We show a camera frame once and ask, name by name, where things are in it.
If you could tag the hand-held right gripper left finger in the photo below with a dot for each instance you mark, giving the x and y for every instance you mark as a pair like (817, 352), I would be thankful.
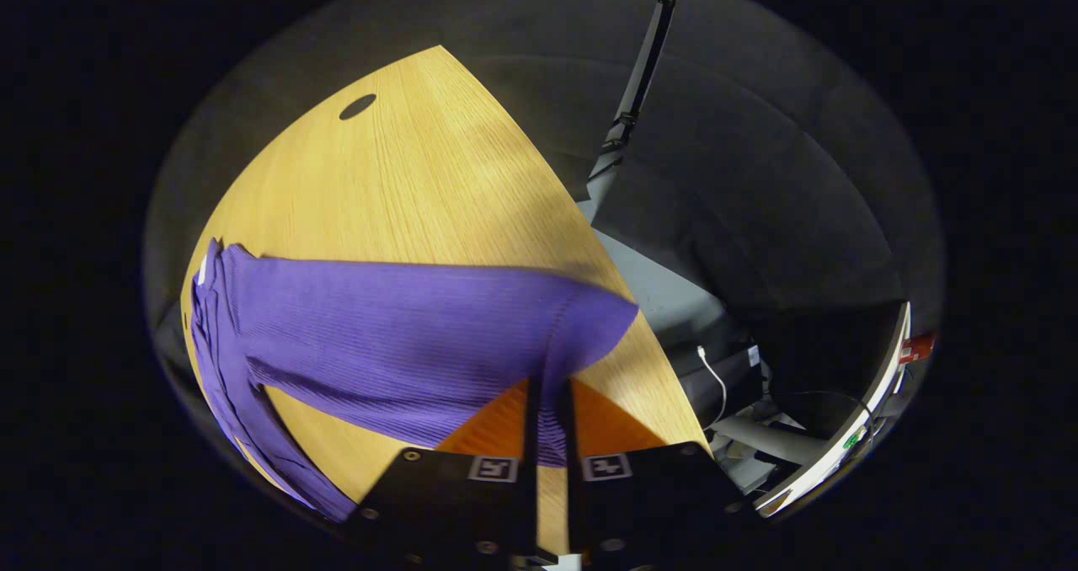
(446, 504)

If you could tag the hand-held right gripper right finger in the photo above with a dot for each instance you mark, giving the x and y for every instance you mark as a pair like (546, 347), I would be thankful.
(648, 504)

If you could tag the purple button shirt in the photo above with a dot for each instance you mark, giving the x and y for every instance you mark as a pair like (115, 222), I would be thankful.
(404, 335)

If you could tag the grey metal bar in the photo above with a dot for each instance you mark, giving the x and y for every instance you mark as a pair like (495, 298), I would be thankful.
(775, 440)

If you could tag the black power box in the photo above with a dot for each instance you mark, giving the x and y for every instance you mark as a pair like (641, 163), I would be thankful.
(745, 377)

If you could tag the small red object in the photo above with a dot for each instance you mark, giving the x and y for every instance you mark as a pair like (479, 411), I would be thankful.
(916, 348)

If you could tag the black metal pole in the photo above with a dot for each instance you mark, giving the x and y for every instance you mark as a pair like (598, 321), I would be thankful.
(644, 66)

